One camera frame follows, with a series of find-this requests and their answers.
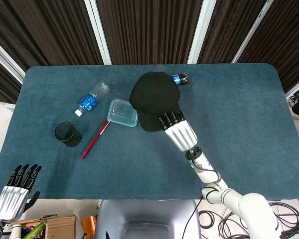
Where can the grey robot torso shell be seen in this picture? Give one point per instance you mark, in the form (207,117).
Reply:
(147,214)

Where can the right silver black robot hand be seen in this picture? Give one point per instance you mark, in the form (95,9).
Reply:
(180,135)

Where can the dark brown pleated curtain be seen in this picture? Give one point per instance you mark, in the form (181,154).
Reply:
(152,30)

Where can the black baseball cap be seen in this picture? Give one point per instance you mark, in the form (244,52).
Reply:
(152,97)

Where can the orange plastic object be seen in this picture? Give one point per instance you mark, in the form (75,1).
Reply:
(89,224)

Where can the clear blue-label water bottle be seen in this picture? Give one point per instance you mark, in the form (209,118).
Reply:
(89,100)

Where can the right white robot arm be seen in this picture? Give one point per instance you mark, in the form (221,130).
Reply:
(251,206)

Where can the blue table cloth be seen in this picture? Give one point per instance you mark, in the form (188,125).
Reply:
(139,161)

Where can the red pen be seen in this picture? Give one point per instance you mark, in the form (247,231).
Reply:
(92,144)

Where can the black mesh pen cup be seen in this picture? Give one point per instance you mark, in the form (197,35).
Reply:
(69,139)

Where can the brown cardboard box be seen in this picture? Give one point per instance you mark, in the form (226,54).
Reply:
(62,227)

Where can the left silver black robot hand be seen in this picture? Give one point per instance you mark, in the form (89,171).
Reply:
(11,201)

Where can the white partition post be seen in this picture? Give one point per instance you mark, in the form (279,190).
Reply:
(5,56)
(297,85)
(201,30)
(98,32)
(251,32)

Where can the green tube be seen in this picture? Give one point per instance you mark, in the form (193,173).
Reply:
(35,230)

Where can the clear plastic food container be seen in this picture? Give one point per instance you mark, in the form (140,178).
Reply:
(122,112)

